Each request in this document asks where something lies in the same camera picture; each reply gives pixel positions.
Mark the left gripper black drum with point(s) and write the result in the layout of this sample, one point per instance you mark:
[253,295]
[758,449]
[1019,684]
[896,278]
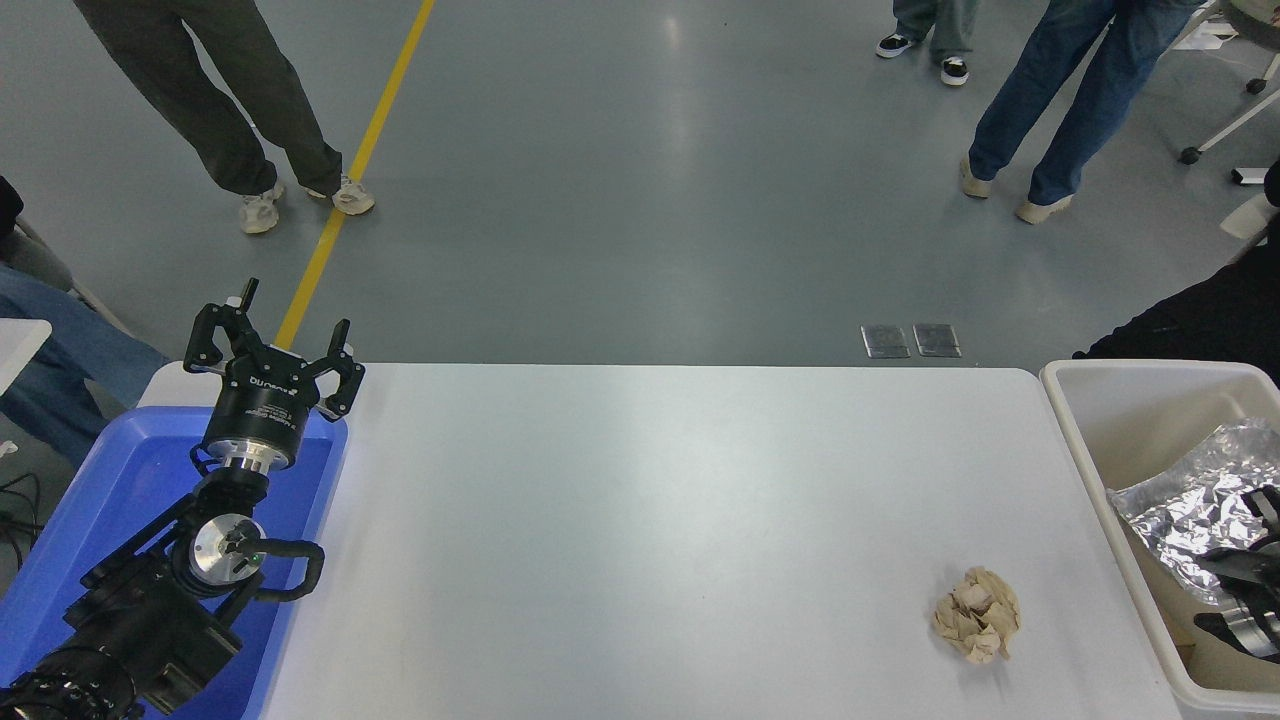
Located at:
[262,410]

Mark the foil plate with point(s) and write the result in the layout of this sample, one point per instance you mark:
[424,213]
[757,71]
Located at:
[1180,510]

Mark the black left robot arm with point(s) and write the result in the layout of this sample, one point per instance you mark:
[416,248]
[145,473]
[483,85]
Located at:
[150,620]

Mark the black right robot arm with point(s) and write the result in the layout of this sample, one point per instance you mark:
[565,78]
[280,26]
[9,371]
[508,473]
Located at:
[1258,628]

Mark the seated person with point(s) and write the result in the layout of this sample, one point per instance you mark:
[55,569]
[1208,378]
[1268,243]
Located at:
[70,370]

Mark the large pale bin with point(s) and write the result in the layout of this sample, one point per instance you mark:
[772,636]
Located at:
[1130,410]

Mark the blue plastic tray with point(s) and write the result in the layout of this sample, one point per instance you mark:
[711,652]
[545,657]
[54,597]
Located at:
[120,490]

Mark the grey chair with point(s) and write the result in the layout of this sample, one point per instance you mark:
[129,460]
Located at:
[35,262]

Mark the small white side table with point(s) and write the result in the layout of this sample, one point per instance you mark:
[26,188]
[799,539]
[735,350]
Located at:
[18,350]

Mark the standing person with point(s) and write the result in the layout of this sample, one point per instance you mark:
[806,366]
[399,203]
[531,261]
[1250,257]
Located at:
[220,90]

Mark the crumpled tan paper ball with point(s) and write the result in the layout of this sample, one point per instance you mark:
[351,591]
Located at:
[978,615]

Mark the metal floor outlet cover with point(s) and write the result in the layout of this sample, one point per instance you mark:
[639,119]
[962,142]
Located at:
[937,340]
[885,341]

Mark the white wheeled chair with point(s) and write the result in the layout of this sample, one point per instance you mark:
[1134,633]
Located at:
[1230,125]

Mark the person with tan shoes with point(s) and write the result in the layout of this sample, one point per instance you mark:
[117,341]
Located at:
[1080,80]

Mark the walking person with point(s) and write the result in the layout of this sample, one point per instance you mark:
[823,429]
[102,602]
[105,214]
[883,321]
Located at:
[945,30]

